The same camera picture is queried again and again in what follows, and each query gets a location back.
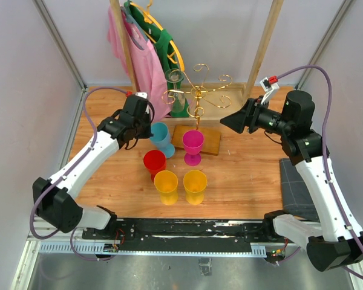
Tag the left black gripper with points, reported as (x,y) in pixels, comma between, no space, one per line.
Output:
(147,133)

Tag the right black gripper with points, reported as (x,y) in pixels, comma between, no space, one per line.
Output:
(251,110)

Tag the blue plastic goblet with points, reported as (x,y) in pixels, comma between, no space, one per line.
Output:
(161,139)

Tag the clear wine glass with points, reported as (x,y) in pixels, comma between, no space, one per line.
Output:
(175,90)

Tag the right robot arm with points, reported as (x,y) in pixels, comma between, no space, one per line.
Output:
(339,242)

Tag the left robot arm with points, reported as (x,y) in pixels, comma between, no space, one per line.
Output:
(55,197)

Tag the wooden rack base board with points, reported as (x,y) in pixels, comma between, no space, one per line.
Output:
(212,138)

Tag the red plastic cup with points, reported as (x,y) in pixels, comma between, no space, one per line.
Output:
(155,162)

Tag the green shirt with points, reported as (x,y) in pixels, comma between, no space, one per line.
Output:
(155,64)

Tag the magenta plastic goblet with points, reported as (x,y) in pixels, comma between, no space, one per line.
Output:
(193,141)

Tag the pink shirt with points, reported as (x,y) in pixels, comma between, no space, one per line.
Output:
(148,69)

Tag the left yellow plastic cup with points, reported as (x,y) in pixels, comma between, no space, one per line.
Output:
(166,183)

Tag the yellow plastic cup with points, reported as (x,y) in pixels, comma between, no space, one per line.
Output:
(166,183)
(195,182)

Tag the right yellow plastic cup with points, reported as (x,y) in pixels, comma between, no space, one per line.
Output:
(195,182)

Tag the dark grey folded cloth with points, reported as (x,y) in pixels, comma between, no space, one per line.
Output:
(295,195)

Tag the yellow clothes hanger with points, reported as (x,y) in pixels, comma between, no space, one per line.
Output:
(166,48)

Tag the grey clothes hanger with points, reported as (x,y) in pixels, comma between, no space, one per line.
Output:
(135,32)

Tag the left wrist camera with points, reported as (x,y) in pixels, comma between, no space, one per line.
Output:
(141,98)

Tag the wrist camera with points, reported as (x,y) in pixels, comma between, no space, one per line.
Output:
(141,98)
(270,87)

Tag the gold wire glass rack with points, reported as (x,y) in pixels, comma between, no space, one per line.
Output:
(199,93)

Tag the wooden clothes rack frame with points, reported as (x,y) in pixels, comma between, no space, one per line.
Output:
(214,115)

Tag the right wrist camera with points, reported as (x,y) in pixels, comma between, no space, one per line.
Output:
(270,87)

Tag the black mounting rail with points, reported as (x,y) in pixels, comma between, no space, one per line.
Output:
(184,235)

